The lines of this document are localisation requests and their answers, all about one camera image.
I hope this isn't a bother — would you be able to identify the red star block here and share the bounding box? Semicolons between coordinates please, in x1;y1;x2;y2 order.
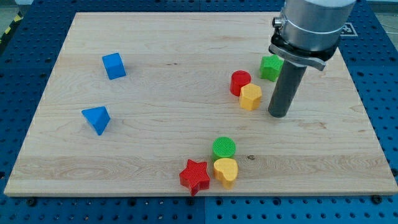
179;159;210;196

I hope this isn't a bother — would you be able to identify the green star block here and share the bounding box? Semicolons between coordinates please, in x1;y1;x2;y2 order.
259;55;284;82

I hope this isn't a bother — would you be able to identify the green cylinder block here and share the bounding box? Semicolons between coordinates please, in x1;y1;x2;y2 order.
212;136;236;161

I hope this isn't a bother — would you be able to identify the red cylinder block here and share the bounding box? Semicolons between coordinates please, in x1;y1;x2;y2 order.
229;70;251;96

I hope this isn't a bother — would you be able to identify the yellow hexagon block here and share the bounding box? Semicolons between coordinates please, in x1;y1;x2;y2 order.
239;83;262;111

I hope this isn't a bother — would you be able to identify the wooden board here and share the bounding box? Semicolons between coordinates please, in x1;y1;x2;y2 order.
4;12;397;197

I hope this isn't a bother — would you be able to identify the yellow heart block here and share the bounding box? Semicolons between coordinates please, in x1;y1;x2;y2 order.
213;158;238;190

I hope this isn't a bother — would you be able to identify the blue cube block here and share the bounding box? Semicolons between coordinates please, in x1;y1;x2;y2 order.
102;52;126;80

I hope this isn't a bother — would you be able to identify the blue triangle block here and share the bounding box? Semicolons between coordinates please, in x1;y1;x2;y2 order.
81;106;111;136

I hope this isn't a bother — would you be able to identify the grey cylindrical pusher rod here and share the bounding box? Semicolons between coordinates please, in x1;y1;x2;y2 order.
268;60;307;118

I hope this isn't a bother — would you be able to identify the white fiducial marker tag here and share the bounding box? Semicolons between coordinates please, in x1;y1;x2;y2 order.
340;22;358;37

